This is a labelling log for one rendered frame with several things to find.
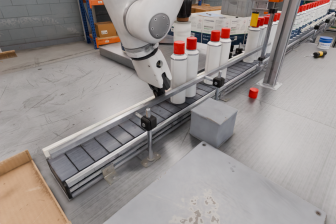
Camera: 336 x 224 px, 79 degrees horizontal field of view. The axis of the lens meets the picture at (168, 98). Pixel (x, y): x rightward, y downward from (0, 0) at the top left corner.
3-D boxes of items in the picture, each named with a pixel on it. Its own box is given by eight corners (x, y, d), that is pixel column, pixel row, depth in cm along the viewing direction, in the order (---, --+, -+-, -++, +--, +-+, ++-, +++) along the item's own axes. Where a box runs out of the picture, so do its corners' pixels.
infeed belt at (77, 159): (285, 41, 152) (286, 35, 150) (297, 43, 147) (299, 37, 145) (52, 171, 50) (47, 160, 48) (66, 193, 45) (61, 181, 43)
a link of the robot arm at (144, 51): (164, 33, 48) (167, 44, 50) (140, 28, 54) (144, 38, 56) (139, 53, 45) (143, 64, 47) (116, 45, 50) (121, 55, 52)
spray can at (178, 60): (177, 96, 74) (178, 38, 63) (188, 101, 71) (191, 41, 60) (167, 101, 70) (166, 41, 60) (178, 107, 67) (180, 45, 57)
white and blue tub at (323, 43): (322, 46, 144) (326, 36, 141) (331, 49, 138) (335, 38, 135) (314, 46, 143) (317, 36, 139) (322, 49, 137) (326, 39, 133)
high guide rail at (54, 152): (268, 44, 106) (268, 41, 106) (270, 44, 106) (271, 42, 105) (49, 155, 40) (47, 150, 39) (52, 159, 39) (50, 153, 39)
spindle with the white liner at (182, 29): (180, 54, 114) (182, -6, 99) (193, 57, 108) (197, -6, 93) (169, 58, 108) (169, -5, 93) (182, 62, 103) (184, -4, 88)
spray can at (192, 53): (187, 90, 78) (190, 35, 67) (198, 94, 74) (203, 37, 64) (178, 94, 74) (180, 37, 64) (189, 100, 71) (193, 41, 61)
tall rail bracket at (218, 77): (203, 105, 77) (207, 64, 69) (220, 113, 73) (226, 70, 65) (198, 109, 75) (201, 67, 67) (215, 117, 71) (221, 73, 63)
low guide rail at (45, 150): (252, 51, 113) (253, 47, 112) (254, 51, 113) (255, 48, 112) (44, 155, 47) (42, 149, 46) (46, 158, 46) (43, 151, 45)
